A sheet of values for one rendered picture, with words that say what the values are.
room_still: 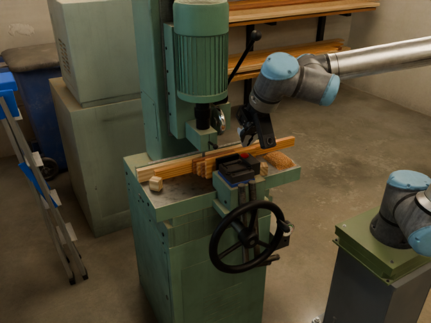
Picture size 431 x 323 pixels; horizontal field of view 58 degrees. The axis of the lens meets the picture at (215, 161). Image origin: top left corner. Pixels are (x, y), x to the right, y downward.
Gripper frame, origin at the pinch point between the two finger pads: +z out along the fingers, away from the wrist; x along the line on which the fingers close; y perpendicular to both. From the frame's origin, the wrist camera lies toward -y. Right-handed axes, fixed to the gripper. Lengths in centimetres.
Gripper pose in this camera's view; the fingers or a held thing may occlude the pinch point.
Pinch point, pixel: (246, 145)
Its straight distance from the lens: 132.8
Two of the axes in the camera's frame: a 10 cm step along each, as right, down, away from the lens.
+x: -8.9, 2.3, -3.9
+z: -2.2, 5.3, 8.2
